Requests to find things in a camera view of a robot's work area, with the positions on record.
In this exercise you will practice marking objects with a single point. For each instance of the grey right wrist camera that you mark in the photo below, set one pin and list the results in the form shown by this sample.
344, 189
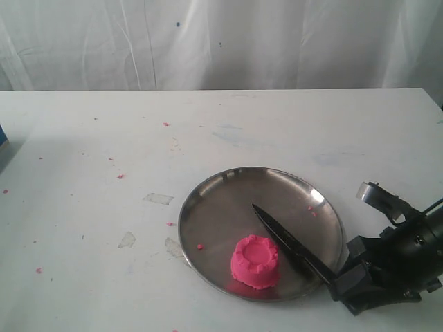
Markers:
375, 198

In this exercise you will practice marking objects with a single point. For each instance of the round steel plate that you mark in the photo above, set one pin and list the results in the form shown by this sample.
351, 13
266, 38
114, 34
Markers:
219, 212

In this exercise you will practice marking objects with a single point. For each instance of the black knife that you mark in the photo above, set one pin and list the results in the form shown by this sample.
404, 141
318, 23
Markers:
295, 249

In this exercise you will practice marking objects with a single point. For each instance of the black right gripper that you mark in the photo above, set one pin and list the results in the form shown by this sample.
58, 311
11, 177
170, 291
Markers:
396, 266

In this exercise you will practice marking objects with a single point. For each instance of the pink play dough lump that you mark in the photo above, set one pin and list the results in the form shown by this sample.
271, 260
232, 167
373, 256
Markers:
255, 262

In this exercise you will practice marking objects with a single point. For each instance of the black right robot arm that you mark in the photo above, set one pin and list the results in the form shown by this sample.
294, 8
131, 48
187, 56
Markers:
396, 266

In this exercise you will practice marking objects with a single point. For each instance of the white backdrop curtain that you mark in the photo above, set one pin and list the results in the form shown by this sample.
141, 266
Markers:
182, 45

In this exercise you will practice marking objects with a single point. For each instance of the blue box at edge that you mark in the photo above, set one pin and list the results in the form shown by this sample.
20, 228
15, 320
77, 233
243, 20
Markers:
3, 137

